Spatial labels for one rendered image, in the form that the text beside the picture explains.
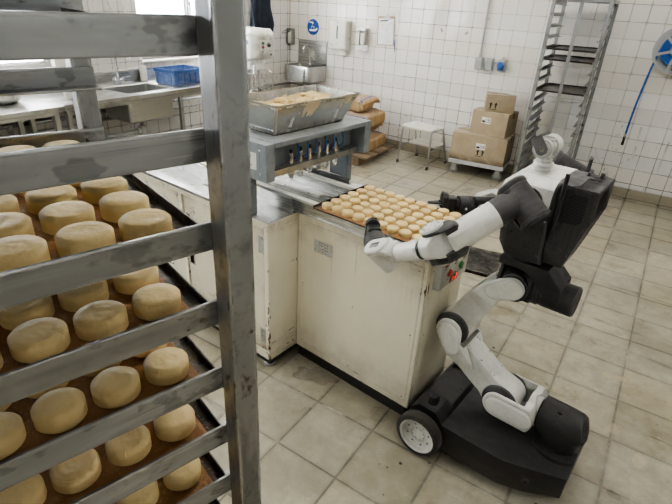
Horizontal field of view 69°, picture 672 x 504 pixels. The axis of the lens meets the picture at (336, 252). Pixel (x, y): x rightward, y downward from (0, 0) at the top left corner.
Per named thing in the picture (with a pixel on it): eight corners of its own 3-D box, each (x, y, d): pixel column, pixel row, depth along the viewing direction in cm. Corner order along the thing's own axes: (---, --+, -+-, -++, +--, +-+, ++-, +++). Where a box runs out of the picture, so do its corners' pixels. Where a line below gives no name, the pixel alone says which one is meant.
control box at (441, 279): (430, 289, 195) (435, 258, 189) (458, 267, 212) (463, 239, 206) (439, 292, 193) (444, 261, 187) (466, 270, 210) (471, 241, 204)
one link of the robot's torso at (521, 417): (544, 410, 206) (552, 386, 200) (527, 438, 192) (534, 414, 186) (497, 387, 217) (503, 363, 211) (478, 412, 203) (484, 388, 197)
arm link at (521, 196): (506, 237, 152) (545, 215, 151) (509, 229, 144) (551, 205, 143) (485, 207, 156) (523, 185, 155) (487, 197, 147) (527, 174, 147)
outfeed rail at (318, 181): (184, 143, 314) (183, 132, 311) (188, 142, 316) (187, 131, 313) (473, 241, 204) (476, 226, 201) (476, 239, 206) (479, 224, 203)
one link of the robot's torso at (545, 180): (593, 255, 179) (625, 160, 163) (565, 290, 155) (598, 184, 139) (515, 230, 195) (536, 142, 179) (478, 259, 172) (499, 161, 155)
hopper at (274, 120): (231, 128, 216) (229, 95, 210) (314, 111, 256) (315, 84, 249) (276, 141, 201) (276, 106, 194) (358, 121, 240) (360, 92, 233)
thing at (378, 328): (294, 355, 262) (296, 200, 221) (334, 327, 286) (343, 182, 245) (405, 423, 224) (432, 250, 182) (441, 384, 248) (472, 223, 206)
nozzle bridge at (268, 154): (217, 203, 227) (213, 130, 212) (319, 170, 278) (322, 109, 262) (267, 223, 209) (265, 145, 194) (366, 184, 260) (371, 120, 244)
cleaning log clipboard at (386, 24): (395, 52, 595) (398, 15, 577) (394, 52, 594) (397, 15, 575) (375, 49, 608) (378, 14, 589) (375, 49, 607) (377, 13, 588)
